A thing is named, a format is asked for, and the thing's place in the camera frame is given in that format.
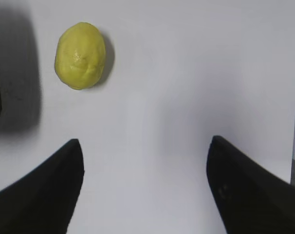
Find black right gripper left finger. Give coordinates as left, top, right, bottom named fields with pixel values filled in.
left=0, top=139, right=84, bottom=234

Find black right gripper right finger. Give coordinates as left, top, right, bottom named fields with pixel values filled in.
left=206, top=136, right=295, bottom=234

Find yellow lemon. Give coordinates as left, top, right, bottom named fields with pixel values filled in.
left=54, top=22, right=106, bottom=90

